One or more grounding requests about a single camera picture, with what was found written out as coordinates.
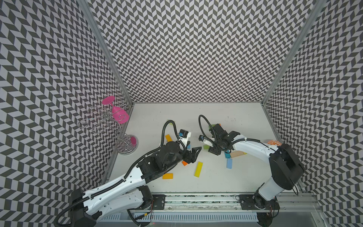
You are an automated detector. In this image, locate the teal block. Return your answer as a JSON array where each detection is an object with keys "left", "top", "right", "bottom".
[{"left": 225, "top": 152, "right": 231, "bottom": 159}]

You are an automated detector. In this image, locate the tan wooden block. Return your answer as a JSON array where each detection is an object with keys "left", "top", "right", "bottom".
[{"left": 230, "top": 151, "right": 244, "bottom": 158}]

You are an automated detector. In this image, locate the pale blue block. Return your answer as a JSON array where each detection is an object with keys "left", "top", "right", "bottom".
[{"left": 226, "top": 159, "right": 233, "bottom": 169}]

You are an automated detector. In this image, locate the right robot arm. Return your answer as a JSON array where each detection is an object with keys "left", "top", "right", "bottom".
[{"left": 199, "top": 124, "right": 305, "bottom": 210}]

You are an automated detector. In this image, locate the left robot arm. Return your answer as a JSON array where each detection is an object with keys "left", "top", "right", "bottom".
[{"left": 54, "top": 140, "right": 202, "bottom": 227}]

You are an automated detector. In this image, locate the yellow-orange block upper left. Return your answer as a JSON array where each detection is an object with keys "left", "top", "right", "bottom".
[{"left": 165, "top": 134, "right": 173, "bottom": 142}]

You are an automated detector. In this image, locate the yellow-orange block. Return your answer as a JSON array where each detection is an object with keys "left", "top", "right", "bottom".
[
  {"left": 162, "top": 173, "right": 174, "bottom": 180},
  {"left": 165, "top": 134, "right": 173, "bottom": 142}
]

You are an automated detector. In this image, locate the yellow-orange block bottom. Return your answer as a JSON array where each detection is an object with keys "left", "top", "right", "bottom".
[{"left": 162, "top": 173, "right": 174, "bottom": 180}]

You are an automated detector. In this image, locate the orange patterned cup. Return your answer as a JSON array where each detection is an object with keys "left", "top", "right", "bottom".
[{"left": 267, "top": 140, "right": 282, "bottom": 146}]

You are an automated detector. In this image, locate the pink plastic wine glass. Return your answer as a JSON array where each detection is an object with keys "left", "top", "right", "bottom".
[{"left": 102, "top": 96, "right": 130, "bottom": 124}]

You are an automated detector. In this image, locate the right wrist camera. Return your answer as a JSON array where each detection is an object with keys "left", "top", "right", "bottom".
[{"left": 199, "top": 135, "right": 211, "bottom": 145}]

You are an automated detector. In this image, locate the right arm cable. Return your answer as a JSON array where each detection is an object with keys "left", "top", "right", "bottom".
[{"left": 198, "top": 114, "right": 219, "bottom": 148}]

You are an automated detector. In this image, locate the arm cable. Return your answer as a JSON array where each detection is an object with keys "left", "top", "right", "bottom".
[
  {"left": 123, "top": 120, "right": 182, "bottom": 179},
  {"left": 198, "top": 114, "right": 219, "bottom": 148}
]

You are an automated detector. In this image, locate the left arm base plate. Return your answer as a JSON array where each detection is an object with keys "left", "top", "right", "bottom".
[{"left": 135, "top": 194, "right": 166, "bottom": 211}]

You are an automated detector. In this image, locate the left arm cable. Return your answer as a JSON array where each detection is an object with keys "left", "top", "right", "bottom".
[{"left": 123, "top": 120, "right": 182, "bottom": 179}]

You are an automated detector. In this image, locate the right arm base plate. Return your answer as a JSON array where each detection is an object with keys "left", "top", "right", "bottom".
[{"left": 237, "top": 194, "right": 280, "bottom": 212}]

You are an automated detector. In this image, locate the wire glass rack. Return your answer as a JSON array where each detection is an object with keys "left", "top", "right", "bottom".
[{"left": 78, "top": 107, "right": 138, "bottom": 155}]

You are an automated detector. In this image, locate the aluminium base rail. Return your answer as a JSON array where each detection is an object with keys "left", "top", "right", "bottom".
[{"left": 85, "top": 192, "right": 324, "bottom": 213}]

